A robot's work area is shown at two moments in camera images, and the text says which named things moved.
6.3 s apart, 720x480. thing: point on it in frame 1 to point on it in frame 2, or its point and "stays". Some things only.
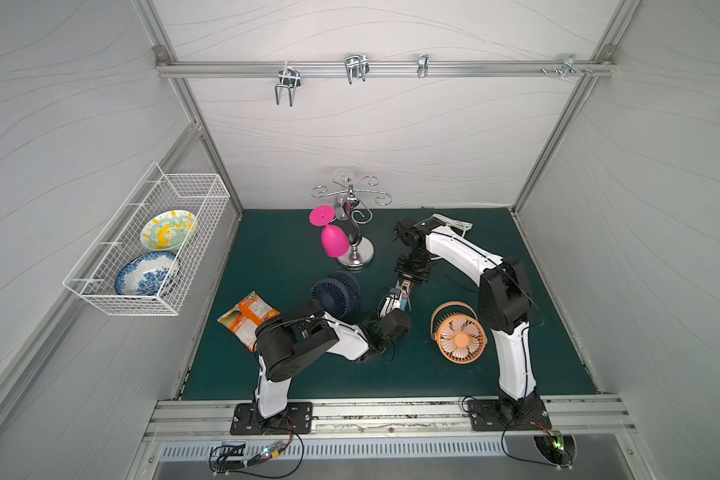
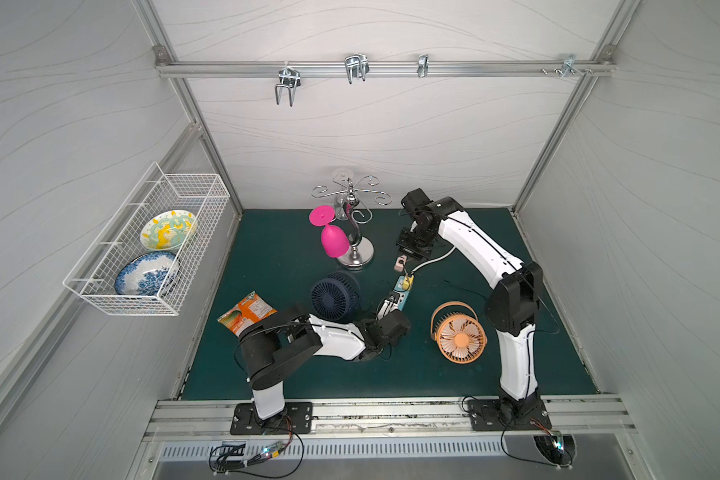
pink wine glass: (335, 241) stays
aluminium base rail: (393, 421) stays
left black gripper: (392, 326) stays
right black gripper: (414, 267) to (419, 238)
